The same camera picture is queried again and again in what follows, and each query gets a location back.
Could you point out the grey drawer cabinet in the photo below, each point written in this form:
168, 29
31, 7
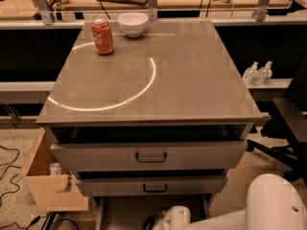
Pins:
176, 83

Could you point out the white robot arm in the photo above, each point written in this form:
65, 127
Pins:
273, 203

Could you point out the middle grey drawer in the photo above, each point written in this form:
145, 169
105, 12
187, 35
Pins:
152, 186

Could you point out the right clear pump bottle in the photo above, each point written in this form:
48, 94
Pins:
265, 73

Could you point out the red soda can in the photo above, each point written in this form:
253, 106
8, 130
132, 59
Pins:
102, 36

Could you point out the grey drawer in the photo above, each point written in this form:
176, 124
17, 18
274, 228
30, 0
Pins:
132, 212
136, 157
152, 186

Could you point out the bottom grey drawer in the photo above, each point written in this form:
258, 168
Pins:
132, 212

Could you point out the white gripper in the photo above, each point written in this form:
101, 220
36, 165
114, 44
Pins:
172, 218

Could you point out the top grey drawer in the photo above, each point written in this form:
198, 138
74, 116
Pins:
136, 157

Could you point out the dark blueberry rxbar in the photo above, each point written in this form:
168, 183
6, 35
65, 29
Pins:
149, 223

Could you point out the wooden side box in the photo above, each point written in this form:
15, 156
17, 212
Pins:
51, 193

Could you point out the black office chair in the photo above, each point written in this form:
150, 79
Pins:
289, 122

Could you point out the white ceramic bowl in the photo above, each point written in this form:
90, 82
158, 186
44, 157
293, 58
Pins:
133, 24

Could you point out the small silver can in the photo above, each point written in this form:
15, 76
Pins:
55, 168

